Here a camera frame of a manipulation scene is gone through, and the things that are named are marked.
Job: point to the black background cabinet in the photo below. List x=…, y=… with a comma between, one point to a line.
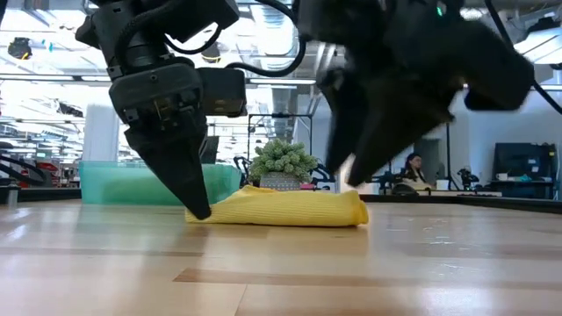
x=522, y=162

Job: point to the silver round ventilation duct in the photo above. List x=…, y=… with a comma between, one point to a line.
x=272, y=26

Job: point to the long ceiling light bar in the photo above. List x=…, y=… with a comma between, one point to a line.
x=281, y=81

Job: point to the white building column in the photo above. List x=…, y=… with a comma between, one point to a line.
x=101, y=131

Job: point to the black background robot arm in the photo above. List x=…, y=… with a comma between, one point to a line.
x=325, y=173
x=466, y=177

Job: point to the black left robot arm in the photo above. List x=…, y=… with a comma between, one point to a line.
x=145, y=26

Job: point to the yellow microfiber towel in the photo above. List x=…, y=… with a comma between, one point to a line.
x=285, y=210

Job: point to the white cup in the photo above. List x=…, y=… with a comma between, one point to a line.
x=442, y=184

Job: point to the black background monitor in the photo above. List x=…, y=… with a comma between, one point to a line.
x=211, y=149

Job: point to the teal translucent plastic basket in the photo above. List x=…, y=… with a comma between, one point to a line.
x=114, y=184

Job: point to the artificial green potted plant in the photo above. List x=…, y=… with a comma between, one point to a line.
x=281, y=160

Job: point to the black aluminium table frame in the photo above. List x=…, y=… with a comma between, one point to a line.
x=505, y=204

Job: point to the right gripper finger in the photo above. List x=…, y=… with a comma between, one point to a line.
x=395, y=136
x=344, y=127

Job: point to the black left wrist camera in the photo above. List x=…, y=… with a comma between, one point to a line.
x=224, y=92

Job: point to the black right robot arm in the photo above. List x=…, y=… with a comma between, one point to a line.
x=417, y=4

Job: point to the red and black machine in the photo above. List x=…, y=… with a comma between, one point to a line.
x=46, y=169

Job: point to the person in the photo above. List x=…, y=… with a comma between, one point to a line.
x=412, y=173

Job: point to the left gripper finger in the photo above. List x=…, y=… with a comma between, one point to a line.
x=175, y=167

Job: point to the black ceiling device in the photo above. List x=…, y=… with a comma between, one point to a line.
x=211, y=55
x=19, y=48

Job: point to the black background stand frame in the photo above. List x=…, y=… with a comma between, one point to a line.
x=281, y=115
x=448, y=153

